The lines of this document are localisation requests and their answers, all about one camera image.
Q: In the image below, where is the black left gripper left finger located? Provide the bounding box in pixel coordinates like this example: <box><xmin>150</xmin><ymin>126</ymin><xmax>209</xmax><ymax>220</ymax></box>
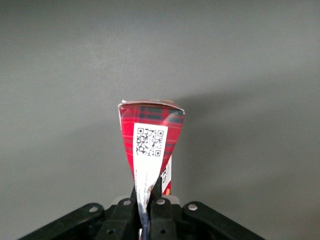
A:
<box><xmin>18</xmin><ymin>185</ymin><xmax>141</xmax><ymax>240</ymax></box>

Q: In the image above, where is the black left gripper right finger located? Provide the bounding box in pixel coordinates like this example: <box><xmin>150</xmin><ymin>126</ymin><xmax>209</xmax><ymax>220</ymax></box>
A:
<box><xmin>149</xmin><ymin>176</ymin><xmax>266</xmax><ymax>240</ymax></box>

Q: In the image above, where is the red plaid cookie box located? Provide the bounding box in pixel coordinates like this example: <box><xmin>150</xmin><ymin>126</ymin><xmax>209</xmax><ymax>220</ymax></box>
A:
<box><xmin>117</xmin><ymin>99</ymin><xmax>186</xmax><ymax>240</ymax></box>

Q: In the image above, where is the gray table mat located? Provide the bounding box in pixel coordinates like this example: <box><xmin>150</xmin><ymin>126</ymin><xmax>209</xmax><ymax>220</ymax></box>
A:
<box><xmin>0</xmin><ymin>0</ymin><xmax>320</xmax><ymax>240</ymax></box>

